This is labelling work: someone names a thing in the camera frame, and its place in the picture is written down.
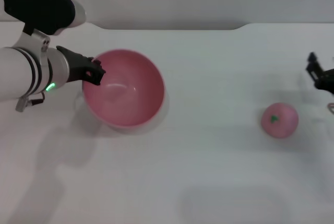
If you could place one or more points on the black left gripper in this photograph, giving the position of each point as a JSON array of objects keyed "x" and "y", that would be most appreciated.
[{"x": 77, "y": 66}]

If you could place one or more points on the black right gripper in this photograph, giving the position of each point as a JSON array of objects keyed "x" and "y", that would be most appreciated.
[{"x": 326, "y": 80}]

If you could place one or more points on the pink bowl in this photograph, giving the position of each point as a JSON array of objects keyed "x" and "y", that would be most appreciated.
[{"x": 130, "y": 91}]

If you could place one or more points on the silver left camera bracket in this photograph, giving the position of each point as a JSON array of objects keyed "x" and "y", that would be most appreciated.
[{"x": 32, "y": 40}]

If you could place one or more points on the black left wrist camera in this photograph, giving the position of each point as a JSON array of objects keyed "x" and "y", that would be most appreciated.
[{"x": 39, "y": 2}]

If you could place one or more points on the pink toy peach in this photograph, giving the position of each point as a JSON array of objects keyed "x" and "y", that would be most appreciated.
[{"x": 283, "y": 122}]

